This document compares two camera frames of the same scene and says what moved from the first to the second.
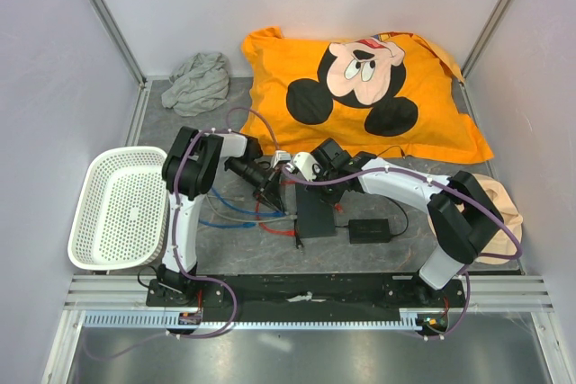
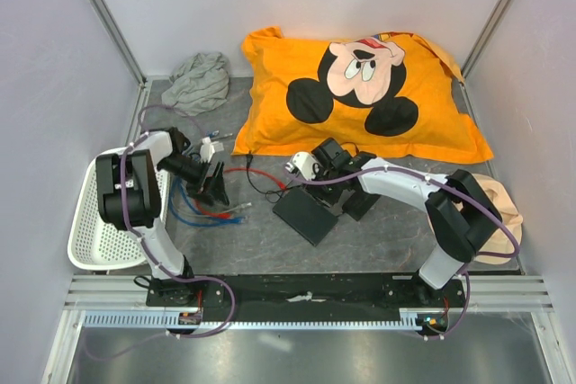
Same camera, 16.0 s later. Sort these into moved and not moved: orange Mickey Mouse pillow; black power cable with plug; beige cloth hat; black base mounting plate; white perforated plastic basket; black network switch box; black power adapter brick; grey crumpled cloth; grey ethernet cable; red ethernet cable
Moved: black power adapter brick; black power cable with plug; grey ethernet cable; red ethernet cable; black network switch box
Not moved: beige cloth hat; white perforated plastic basket; orange Mickey Mouse pillow; grey crumpled cloth; black base mounting plate
